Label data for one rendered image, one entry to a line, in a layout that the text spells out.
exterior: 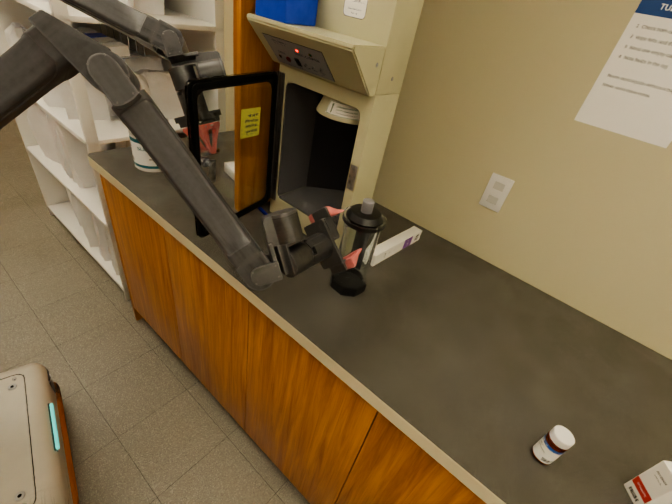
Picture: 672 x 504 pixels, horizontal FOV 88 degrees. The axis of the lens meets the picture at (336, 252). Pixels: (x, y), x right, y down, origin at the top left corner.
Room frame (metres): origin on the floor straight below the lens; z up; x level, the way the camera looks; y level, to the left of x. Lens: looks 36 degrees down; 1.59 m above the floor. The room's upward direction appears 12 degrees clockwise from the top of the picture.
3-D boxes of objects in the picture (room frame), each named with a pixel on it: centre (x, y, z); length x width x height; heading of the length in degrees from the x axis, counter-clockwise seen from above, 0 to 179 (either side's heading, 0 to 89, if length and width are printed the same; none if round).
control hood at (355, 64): (0.90, 0.15, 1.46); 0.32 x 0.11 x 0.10; 57
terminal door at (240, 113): (0.88, 0.32, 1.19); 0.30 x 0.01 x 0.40; 158
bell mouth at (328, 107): (1.02, 0.05, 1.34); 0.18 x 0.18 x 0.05
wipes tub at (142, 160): (1.18, 0.75, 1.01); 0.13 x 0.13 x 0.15
